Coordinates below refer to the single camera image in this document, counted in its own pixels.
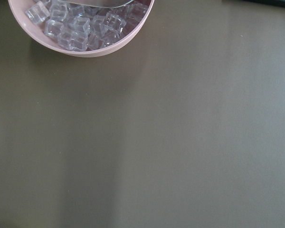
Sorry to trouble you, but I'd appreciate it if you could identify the clear ice cube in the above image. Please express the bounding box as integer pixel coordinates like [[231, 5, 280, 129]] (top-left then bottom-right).
[[67, 16, 90, 34], [104, 12, 126, 35], [44, 19, 64, 39], [25, 1, 50, 25], [57, 30, 88, 52]]

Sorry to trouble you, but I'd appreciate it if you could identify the metal scoop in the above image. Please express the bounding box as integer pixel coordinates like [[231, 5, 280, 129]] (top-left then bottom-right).
[[62, 0, 133, 8]]

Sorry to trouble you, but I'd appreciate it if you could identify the pink bowl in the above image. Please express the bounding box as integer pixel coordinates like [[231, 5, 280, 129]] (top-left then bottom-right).
[[8, 0, 154, 57]]

